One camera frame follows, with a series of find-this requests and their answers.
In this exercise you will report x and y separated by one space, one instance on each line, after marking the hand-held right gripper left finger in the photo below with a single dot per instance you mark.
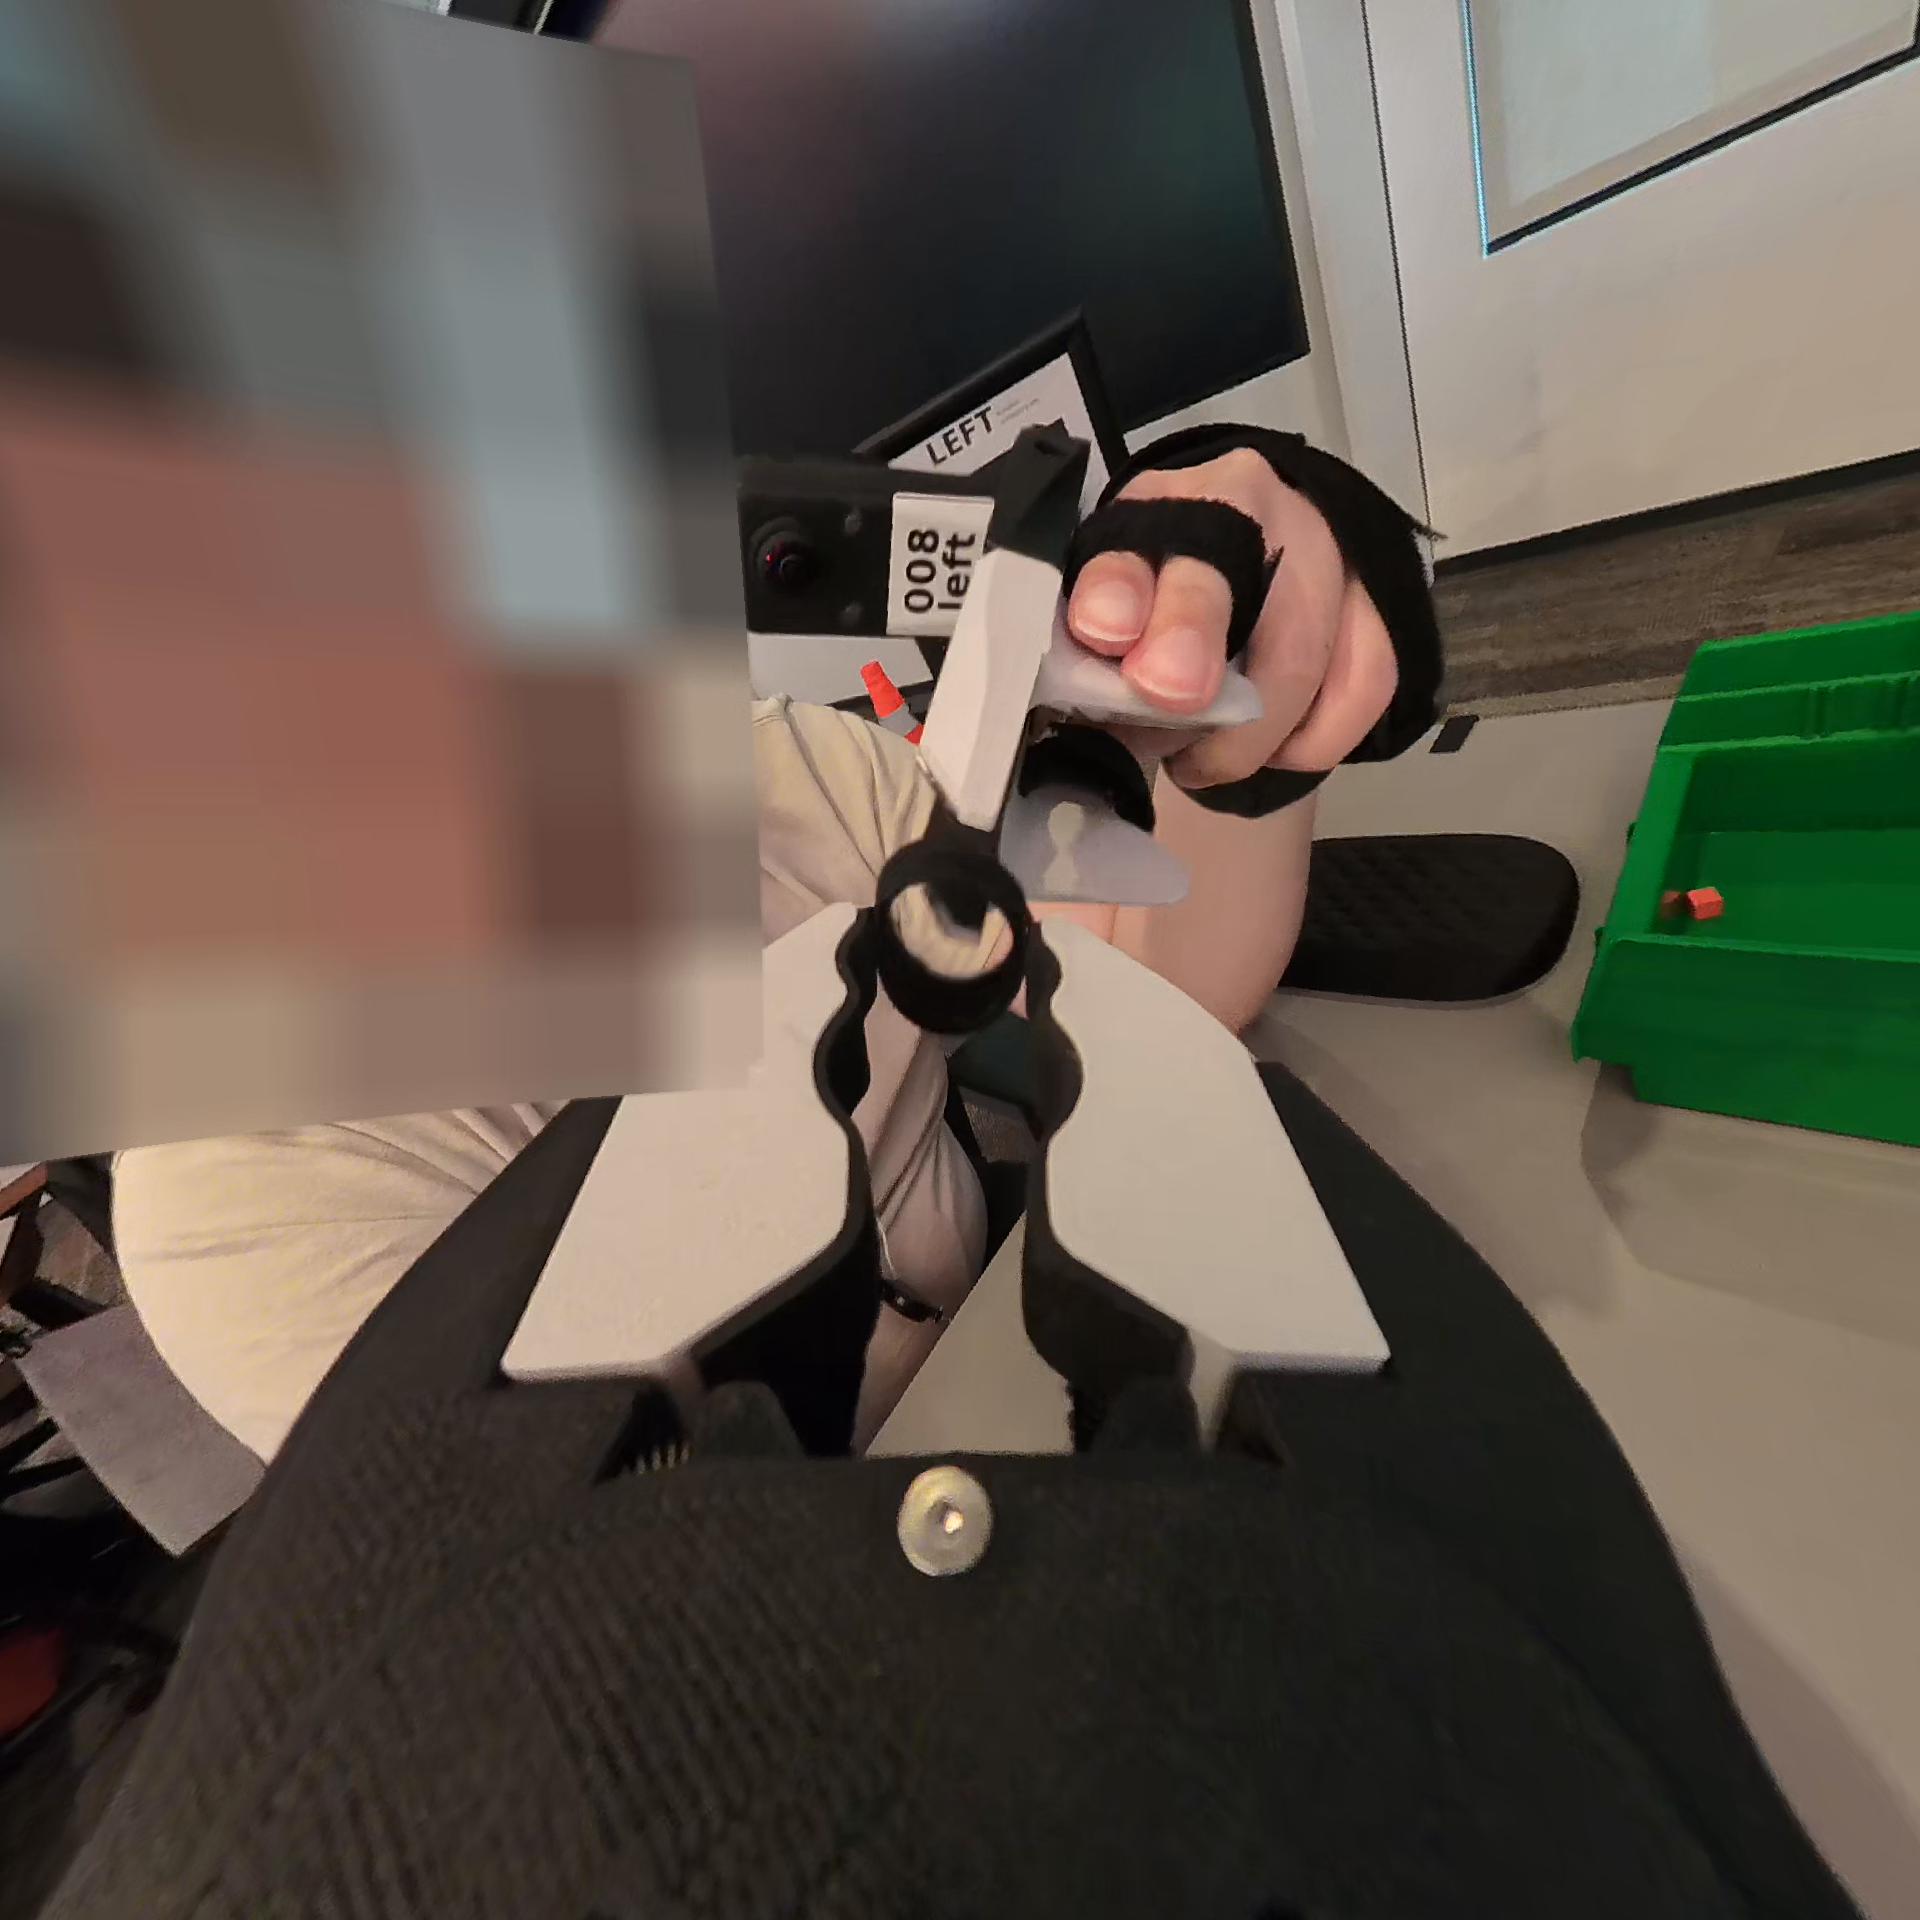
704 1215

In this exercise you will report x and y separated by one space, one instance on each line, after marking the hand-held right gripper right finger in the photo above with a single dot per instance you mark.
1193 1186

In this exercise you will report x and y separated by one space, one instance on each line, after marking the green plastic bin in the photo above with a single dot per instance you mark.
1770 991

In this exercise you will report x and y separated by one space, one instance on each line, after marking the person's left forearm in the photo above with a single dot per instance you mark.
1229 901

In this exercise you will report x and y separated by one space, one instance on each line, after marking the person's left hand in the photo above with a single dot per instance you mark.
1320 629

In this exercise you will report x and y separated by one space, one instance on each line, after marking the small orange cone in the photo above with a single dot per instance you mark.
885 698

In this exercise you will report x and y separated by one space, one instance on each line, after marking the black chair armrest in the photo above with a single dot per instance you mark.
1425 916

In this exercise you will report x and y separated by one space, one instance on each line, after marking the person's beige clothing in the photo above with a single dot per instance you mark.
329 1244

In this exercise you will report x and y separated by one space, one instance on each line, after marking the dark monitor screen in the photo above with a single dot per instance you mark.
1020 195

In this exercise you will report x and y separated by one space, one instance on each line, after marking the small red block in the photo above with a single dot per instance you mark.
1703 901

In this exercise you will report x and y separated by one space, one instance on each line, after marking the white door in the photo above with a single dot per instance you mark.
1651 330

